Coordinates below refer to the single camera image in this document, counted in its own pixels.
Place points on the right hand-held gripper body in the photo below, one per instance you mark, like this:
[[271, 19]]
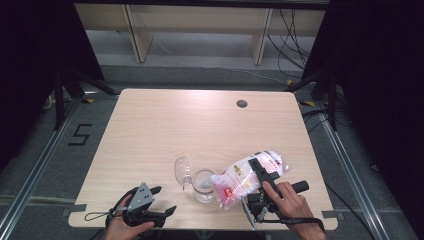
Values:
[[258, 206]]

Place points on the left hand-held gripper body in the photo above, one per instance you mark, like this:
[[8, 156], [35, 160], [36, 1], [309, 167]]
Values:
[[141, 198]]

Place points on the red and white spouted pouch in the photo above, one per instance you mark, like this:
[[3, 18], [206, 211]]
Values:
[[236, 180]]

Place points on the clear glass jar hinged lid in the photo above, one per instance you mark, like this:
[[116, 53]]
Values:
[[203, 186]]

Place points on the person's right hand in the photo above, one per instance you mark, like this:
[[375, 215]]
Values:
[[296, 206]]

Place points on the person's left hand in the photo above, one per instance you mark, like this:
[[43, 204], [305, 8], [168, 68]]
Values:
[[121, 231]]

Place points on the grey tape strip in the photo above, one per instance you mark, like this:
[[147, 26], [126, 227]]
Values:
[[333, 214], [76, 209]]

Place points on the grey round table grommet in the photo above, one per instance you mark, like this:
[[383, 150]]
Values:
[[242, 103]]

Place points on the yellow black tape piece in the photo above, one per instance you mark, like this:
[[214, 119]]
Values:
[[289, 82], [88, 100], [306, 103]]

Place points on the black metal stand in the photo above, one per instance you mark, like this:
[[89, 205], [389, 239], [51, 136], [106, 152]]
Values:
[[331, 100], [60, 100]]

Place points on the black curtain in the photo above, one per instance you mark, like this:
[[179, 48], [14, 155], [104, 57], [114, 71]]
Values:
[[33, 66], [383, 83]]

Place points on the light wooden shelf unit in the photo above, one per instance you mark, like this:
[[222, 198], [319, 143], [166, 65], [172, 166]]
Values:
[[200, 18]]

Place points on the aluminium floor rail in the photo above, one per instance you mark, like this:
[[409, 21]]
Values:
[[350, 170], [40, 163]]

